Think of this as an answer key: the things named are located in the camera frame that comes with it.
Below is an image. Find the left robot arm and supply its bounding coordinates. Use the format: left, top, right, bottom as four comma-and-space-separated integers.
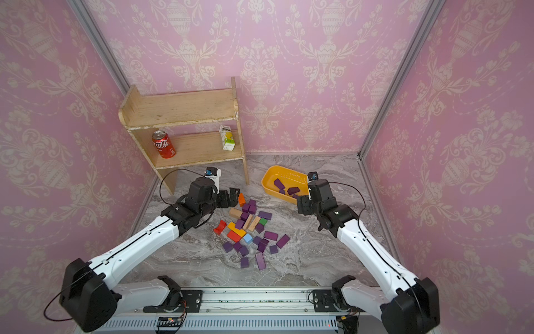
55, 175, 241, 333

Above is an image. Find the purple flat brick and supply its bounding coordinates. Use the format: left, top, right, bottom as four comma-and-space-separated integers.
258, 211, 273, 221

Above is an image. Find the light blue wooden brick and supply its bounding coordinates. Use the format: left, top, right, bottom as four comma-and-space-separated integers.
243, 234, 253, 244

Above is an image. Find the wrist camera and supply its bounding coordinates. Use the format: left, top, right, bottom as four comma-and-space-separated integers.
307, 172, 318, 182
204, 167, 221, 191

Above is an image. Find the natural wood long brick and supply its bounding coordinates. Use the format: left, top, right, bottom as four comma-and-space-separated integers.
248, 216, 261, 232

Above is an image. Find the white green juice carton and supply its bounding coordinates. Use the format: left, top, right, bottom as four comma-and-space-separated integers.
219, 125, 236, 151

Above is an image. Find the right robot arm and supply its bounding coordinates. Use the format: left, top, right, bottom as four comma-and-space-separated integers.
296, 172, 441, 333

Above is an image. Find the red flat wooden brick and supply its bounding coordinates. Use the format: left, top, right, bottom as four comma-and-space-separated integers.
228, 230, 242, 243

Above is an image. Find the yellow plastic storage bin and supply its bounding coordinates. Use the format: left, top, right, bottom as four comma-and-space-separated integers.
261, 166, 309, 205

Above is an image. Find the orange wooden brick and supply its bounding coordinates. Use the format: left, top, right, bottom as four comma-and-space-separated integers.
238, 193, 246, 207

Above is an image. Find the purple long front brick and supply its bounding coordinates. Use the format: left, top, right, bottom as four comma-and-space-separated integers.
255, 253, 266, 271

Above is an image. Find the red cola can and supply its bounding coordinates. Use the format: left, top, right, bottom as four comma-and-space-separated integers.
152, 130, 176, 159

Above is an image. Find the wooden two-tier shelf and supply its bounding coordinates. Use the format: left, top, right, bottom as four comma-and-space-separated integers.
118, 77, 250, 194

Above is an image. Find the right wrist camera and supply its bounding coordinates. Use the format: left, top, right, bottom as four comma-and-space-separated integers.
307, 172, 318, 182

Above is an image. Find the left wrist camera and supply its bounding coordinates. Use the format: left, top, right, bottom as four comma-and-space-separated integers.
204, 167, 221, 191

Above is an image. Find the purple slanted right brick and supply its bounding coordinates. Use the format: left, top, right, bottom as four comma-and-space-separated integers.
276, 235, 291, 249

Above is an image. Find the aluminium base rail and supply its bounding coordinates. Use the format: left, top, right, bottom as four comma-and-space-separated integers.
74, 285, 439, 334

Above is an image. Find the yellow wooden brick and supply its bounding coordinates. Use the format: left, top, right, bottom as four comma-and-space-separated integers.
228, 222, 247, 237

